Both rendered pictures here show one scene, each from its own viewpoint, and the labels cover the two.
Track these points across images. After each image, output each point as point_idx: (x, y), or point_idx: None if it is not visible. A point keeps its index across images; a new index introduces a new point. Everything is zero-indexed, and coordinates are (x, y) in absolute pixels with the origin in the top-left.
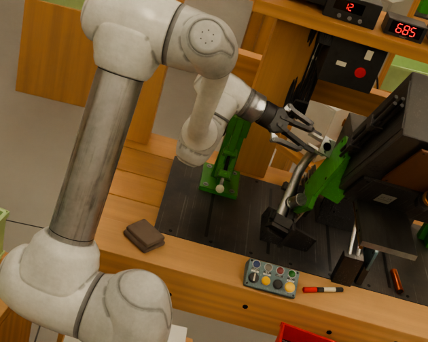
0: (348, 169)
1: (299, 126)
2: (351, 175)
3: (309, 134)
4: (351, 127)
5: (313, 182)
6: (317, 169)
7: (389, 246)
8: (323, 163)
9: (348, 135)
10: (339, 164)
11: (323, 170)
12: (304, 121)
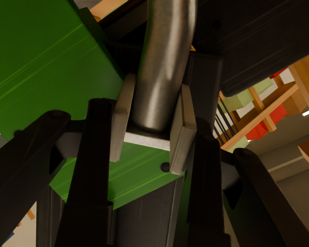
0: (58, 196)
1: (176, 225)
2: (38, 212)
3: (177, 145)
4: (306, 53)
5: (16, 38)
6: (82, 35)
7: None
8: (103, 69)
9: (285, 28)
10: (62, 193)
11: (62, 93)
12: (241, 196)
